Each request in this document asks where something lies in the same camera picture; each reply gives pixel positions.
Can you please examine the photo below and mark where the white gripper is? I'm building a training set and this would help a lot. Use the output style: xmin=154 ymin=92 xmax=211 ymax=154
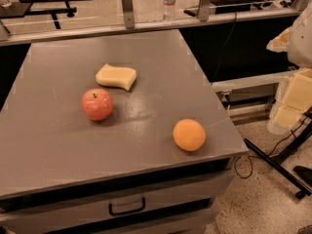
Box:
xmin=266 ymin=7 xmax=312 ymax=135

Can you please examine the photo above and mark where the red apple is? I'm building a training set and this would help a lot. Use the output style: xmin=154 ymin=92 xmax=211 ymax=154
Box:
xmin=81 ymin=89 xmax=113 ymax=121

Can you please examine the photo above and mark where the black stand base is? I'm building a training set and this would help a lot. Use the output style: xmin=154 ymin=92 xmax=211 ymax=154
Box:
xmin=244 ymin=112 xmax=312 ymax=200

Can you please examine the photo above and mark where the orange fruit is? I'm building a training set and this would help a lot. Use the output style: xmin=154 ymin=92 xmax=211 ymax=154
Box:
xmin=173 ymin=119 xmax=206 ymax=152

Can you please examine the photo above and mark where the clear plastic water bottle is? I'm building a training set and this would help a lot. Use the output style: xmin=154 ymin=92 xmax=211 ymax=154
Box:
xmin=163 ymin=0 xmax=176 ymax=22

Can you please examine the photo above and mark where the yellow sponge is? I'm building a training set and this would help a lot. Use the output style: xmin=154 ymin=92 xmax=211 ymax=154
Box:
xmin=96 ymin=64 xmax=137 ymax=91

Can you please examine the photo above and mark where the black cable on floor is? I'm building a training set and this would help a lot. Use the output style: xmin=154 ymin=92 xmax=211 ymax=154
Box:
xmin=233 ymin=115 xmax=310 ymax=179

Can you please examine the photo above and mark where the metal railing frame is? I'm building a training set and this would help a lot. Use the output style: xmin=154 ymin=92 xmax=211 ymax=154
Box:
xmin=0 ymin=0 xmax=310 ymax=46

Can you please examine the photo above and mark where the grey drawer with black handle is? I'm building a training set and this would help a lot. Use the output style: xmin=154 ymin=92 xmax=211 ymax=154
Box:
xmin=1 ymin=170 xmax=233 ymax=234

